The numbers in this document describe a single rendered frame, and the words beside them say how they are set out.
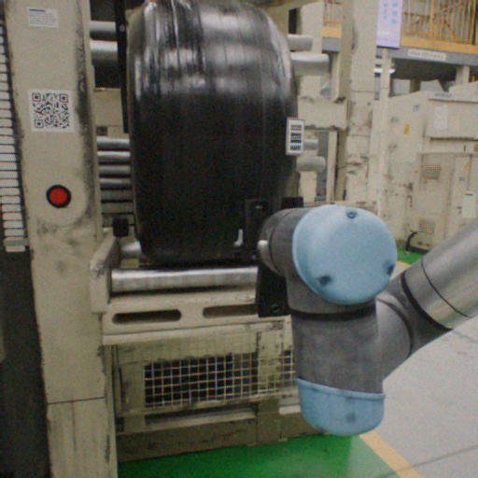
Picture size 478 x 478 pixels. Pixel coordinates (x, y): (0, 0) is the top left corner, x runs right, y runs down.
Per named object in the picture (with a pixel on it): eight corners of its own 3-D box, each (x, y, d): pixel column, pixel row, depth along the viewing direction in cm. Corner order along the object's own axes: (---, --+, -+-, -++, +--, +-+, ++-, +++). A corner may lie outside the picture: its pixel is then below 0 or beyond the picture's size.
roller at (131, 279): (105, 278, 77) (106, 264, 80) (106, 297, 79) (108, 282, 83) (283, 268, 84) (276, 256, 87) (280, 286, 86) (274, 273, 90)
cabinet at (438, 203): (443, 260, 478) (455, 151, 454) (406, 251, 532) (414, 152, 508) (499, 255, 509) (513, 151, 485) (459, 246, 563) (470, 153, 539)
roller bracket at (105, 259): (91, 316, 74) (87, 263, 73) (110, 264, 113) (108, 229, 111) (109, 315, 75) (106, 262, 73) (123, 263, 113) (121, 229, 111)
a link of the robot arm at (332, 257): (314, 325, 30) (302, 208, 29) (271, 296, 41) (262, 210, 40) (410, 308, 31) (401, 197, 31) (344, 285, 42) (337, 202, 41)
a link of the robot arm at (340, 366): (416, 397, 40) (408, 286, 39) (362, 456, 32) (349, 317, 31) (343, 379, 45) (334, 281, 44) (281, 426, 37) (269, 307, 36)
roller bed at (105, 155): (68, 241, 119) (60, 135, 114) (77, 232, 134) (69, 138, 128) (138, 238, 123) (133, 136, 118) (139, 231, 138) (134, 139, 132)
